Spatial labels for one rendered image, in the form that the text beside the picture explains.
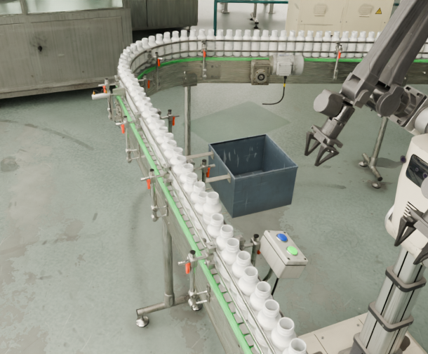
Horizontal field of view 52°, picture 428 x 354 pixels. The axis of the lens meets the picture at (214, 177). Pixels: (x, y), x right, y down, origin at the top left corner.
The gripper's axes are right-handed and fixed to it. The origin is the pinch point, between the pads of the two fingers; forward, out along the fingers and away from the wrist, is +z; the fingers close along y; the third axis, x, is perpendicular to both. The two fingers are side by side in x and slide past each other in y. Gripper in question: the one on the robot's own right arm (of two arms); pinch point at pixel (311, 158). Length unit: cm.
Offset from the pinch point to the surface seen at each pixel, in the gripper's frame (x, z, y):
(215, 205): -24.7, 23.9, 0.9
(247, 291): -24.3, 30.0, 30.7
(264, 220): 103, 92, -107
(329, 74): 114, -13, -142
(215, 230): -24.6, 29.2, 6.7
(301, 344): -22, 25, 51
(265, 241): -10.7, 25.4, 13.1
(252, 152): 34, 31, -70
